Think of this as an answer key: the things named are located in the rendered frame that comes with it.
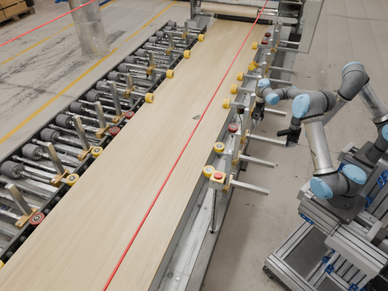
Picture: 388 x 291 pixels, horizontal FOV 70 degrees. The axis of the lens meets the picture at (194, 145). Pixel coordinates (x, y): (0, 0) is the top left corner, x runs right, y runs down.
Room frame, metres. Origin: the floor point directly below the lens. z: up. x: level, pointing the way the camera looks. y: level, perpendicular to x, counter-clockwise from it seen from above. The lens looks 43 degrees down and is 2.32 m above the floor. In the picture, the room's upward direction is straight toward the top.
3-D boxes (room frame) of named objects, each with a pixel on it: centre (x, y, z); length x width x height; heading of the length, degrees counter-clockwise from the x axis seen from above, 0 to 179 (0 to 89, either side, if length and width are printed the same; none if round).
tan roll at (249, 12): (4.05, -0.68, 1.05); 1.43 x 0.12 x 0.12; 70
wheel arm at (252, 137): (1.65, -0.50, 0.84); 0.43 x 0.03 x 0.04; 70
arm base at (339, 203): (0.93, -0.81, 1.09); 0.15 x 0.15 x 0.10
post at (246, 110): (1.65, -0.39, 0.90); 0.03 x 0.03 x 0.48; 70
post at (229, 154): (1.18, -0.21, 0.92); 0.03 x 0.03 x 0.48; 70
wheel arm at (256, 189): (1.20, -0.29, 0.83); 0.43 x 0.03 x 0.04; 70
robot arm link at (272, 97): (1.53, -0.51, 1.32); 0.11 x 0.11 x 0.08; 17
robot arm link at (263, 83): (1.62, -0.46, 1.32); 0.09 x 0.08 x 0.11; 17
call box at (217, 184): (0.94, -0.12, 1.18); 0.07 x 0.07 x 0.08; 70
